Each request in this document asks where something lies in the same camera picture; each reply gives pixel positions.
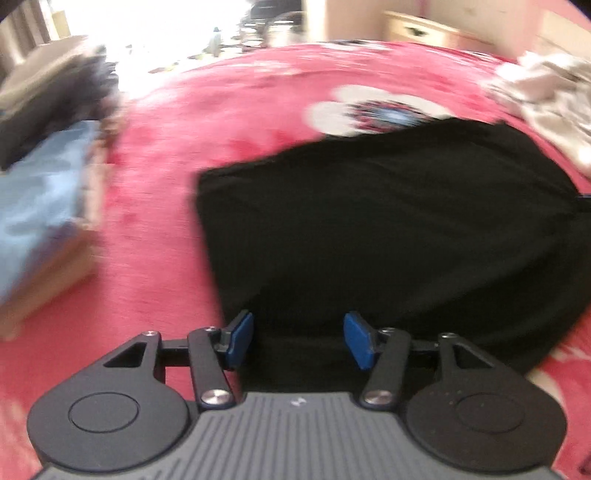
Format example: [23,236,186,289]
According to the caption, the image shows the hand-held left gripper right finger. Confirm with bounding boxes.
[342,311,493,410]

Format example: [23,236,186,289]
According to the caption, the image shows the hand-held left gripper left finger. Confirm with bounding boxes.
[103,309,256,410]

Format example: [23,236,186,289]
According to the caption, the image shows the black t-shirt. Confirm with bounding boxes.
[196,117,591,394]

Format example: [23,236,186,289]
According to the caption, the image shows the stack of folded clothes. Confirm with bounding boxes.
[0,36,122,172]

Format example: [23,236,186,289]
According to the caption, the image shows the pink floral blanket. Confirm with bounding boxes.
[0,39,591,476]

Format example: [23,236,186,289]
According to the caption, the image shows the blue and beige folded stack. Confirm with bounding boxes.
[0,120,101,302]

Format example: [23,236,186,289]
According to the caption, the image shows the white crumpled garment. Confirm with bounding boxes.
[488,50,591,179]

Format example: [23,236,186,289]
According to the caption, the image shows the cream nightstand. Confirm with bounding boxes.
[382,9,496,52]

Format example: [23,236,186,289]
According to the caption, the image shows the black wheelchair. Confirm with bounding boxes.
[239,0,306,48]

